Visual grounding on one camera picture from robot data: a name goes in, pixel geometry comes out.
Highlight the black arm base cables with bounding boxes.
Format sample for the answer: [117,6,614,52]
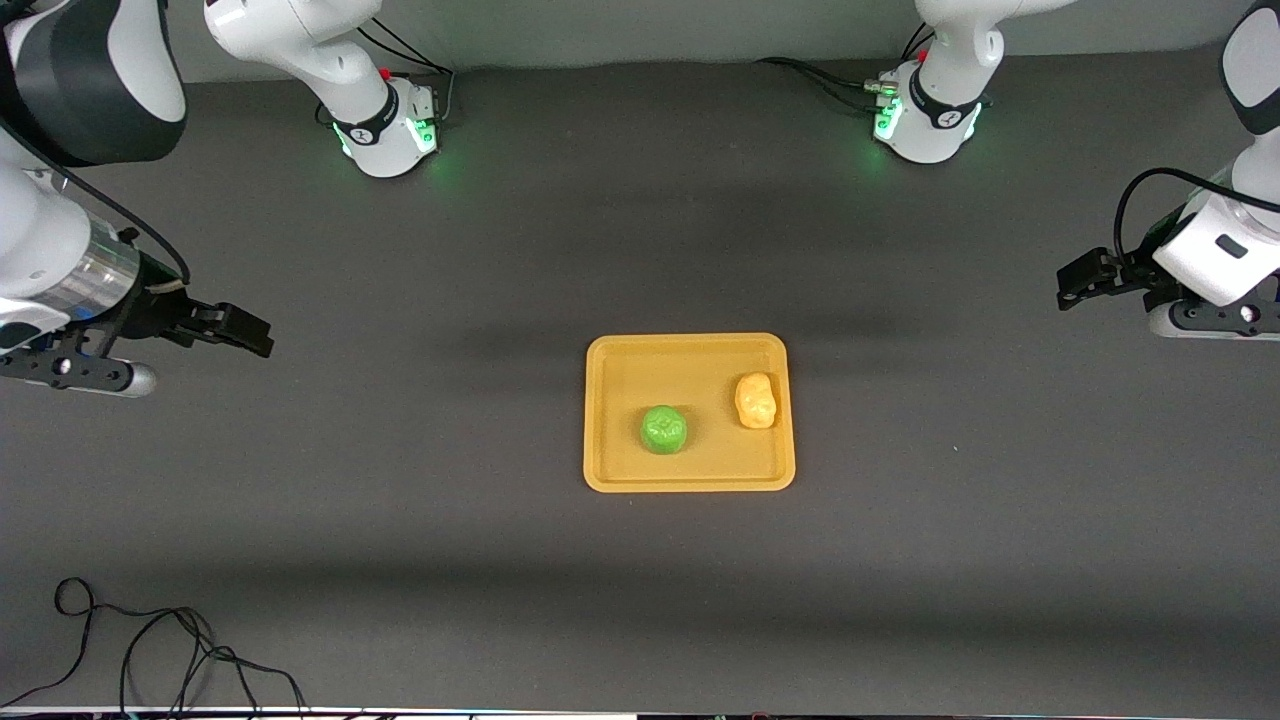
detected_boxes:
[757,22,937,113]
[314,18,457,129]

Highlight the black left arm base cables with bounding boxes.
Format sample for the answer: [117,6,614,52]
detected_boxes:
[757,22,937,113]

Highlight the black right arm base cables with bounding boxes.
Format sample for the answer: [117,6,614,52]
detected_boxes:
[314,18,457,129]

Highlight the orange plastic tray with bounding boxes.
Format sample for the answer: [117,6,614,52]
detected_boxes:
[583,333,797,494]

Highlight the green apple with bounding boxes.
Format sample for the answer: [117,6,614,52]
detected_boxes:
[639,404,689,457]

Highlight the yellow potato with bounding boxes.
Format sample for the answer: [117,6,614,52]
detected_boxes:
[734,372,780,431]

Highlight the thin black loose cable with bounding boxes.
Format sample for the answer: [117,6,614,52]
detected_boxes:
[0,577,311,717]

